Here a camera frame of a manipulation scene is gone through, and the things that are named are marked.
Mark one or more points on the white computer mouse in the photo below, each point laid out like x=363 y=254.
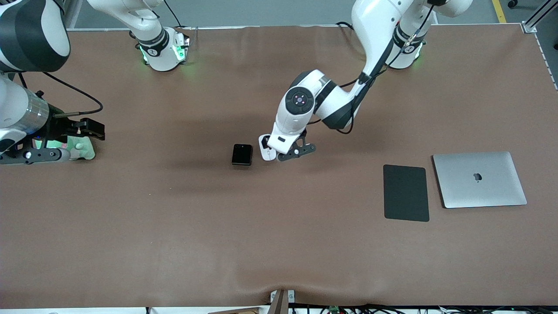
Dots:
x=266 y=156

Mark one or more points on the black caster wheel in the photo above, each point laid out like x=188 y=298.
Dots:
x=513 y=3

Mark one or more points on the aluminium frame extrusion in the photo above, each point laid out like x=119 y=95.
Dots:
x=539 y=14

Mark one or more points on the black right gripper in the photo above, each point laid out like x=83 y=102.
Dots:
x=59 y=125

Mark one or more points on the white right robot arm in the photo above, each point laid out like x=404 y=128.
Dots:
x=26 y=39

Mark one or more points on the brown wooden board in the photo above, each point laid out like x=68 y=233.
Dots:
x=239 y=312

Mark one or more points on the brown post with metal bracket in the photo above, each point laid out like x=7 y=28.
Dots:
x=281 y=305

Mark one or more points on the brown table cover mat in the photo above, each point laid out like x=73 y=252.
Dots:
x=279 y=240

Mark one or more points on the black phone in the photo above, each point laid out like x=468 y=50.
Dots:
x=242 y=155

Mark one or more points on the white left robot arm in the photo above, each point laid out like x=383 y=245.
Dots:
x=375 y=26

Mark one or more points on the green dinosaur plush toy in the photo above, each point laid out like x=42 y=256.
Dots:
x=83 y=150

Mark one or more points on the green circuit board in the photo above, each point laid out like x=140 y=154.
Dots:
x=334 y=310

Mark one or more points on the silver laptop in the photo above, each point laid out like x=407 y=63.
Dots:
x=479 y=192

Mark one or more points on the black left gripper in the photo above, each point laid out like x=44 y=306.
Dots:
x=264 y=141

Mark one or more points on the black mouse pad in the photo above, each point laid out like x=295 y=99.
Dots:
x=405 y=192

